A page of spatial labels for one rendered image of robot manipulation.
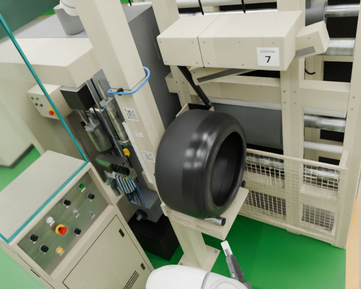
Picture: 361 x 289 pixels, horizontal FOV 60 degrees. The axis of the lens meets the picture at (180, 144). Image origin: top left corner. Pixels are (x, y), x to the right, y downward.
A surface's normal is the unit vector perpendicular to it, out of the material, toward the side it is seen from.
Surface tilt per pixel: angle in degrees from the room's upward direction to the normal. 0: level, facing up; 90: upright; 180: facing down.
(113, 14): 90
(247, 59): 90
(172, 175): 58
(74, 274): 90
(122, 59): 90
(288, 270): 0
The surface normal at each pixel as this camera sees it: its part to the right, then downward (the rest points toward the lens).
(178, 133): -0.37, -0.52
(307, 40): -0.50, 0.65
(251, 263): -0.24, -0.74
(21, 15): 0.90, 0.07
